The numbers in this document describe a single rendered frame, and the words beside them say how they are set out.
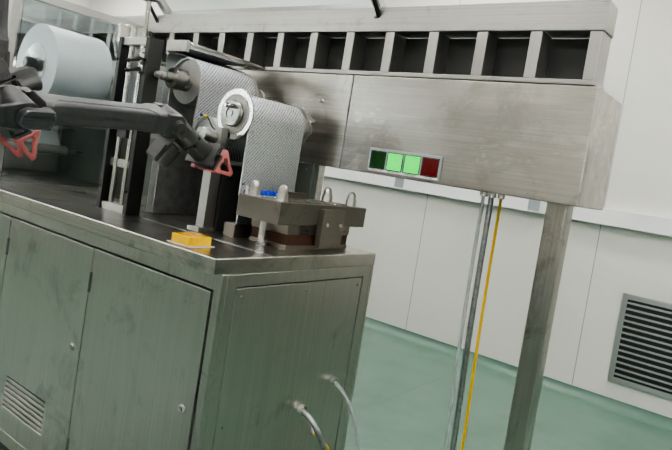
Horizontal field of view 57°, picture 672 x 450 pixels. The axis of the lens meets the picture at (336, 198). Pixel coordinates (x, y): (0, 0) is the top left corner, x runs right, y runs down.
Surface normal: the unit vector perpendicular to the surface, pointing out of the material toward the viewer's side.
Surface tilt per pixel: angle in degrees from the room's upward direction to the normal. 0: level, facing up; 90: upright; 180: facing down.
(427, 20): 90
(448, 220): 90
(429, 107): 90
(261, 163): 90
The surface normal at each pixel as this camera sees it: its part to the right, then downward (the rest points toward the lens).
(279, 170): 0.79, 0.15
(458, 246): -0.60, -0.05
